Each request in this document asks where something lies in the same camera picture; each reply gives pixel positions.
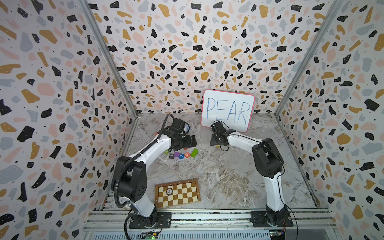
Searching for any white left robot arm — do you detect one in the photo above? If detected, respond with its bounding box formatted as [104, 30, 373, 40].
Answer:
[111, 114, 197, 219]

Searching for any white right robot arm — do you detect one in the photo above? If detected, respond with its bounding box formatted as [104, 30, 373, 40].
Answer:
[210, 121, 288, 226]

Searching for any long green block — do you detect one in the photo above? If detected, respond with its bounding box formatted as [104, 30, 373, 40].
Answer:
[191, 149, 199, 158]

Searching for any pink framed whiteboard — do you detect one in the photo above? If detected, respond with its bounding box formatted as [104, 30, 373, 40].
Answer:
[201, 90, 255, 133]

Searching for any wooden chessboard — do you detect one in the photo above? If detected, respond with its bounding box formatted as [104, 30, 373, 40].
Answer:
[155, 179, 201, 209]

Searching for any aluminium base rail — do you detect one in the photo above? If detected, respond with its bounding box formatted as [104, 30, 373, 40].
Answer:
[83, 209, 342, 240]

